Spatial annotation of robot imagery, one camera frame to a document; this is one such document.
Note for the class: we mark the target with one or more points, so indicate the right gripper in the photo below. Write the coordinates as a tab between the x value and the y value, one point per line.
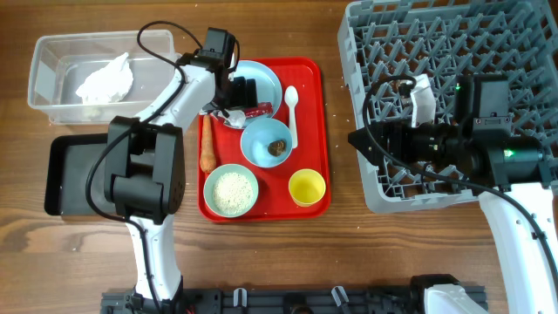
379	144

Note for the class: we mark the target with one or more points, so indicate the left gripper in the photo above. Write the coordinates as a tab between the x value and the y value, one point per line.
244	98

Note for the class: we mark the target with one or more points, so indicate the red sauce packet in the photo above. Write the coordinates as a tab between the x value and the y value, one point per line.
263	108

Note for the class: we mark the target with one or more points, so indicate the light blue plate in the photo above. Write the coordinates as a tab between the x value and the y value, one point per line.
268	88

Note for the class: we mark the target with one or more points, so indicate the light blue bowl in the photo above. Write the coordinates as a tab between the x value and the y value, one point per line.
258	135

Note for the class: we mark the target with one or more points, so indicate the brown food scrap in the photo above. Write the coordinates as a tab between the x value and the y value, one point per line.
277	148

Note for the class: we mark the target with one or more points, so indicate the orange carrot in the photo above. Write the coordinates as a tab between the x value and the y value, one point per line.
207	157

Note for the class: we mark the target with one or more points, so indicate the yellow cup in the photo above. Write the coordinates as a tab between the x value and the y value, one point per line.
306	187

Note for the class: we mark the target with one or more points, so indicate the green bowl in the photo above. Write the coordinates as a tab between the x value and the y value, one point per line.
212	178

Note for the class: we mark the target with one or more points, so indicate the white rice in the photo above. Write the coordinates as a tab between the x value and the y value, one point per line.
233	194

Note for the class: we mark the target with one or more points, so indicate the white napkin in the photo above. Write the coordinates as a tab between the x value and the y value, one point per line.
109	84

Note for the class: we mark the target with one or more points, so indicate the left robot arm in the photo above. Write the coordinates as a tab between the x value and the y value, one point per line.
145	168

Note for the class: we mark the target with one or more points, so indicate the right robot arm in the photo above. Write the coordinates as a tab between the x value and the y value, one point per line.
509	175

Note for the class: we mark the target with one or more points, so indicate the white plastic spoon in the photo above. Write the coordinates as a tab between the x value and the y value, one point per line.
291	99

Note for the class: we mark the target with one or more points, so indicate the red serving tray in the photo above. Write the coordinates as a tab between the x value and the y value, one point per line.
274	202

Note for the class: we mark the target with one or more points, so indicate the clear plastic bin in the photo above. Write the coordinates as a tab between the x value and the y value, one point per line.
61	63

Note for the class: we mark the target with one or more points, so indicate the black plastic tray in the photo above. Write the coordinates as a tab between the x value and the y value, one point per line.
71	159

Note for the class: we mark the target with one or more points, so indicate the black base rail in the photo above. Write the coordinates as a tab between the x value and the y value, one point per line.
389	300

